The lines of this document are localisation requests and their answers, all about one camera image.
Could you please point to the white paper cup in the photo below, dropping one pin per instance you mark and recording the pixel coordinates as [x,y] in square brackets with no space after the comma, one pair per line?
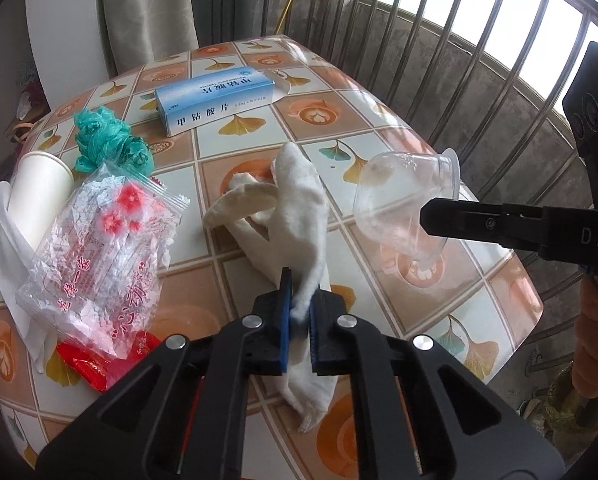
[40,187]

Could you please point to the cream green fleece sleeve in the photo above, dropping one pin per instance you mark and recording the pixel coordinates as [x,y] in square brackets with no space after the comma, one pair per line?
[552,413]

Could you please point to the clear floral plastic bag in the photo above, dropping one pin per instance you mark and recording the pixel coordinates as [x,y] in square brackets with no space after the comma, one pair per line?
[95,275]

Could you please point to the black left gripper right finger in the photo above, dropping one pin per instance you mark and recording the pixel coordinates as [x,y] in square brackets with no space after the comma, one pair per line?
[343,344]

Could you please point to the blue white medicine box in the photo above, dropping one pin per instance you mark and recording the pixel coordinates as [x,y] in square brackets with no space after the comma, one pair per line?
[195,102]

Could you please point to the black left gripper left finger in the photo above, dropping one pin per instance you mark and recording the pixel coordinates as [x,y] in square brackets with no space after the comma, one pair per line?
[257,344]

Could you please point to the clear plastic cup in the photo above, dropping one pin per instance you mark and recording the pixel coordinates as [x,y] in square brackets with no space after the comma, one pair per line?
[392,189]

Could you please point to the grey curtain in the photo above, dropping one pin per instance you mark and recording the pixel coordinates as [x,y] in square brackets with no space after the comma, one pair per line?
[144,31]

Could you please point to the metal balcony railing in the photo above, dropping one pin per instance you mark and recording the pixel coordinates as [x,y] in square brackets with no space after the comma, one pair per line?
[485,78]

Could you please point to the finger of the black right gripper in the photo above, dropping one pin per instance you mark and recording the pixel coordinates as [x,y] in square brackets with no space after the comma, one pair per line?
[508,225]

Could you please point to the green crumpled plastic bag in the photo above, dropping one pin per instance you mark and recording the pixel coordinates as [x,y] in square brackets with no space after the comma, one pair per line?
[102,137]

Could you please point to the white tissue paper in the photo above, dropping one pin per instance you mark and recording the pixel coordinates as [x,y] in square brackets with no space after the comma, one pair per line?
[15,259]

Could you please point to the white cloth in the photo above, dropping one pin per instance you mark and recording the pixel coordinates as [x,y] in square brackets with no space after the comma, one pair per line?
[281,225]

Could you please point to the dark folded panel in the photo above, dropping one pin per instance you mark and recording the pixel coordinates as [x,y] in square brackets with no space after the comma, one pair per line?
[224,0]

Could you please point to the red snack wrapper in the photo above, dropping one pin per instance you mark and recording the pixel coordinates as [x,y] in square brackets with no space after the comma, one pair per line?
[99,370]

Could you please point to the right hand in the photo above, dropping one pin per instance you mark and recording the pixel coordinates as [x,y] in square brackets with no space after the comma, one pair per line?
[584,373]

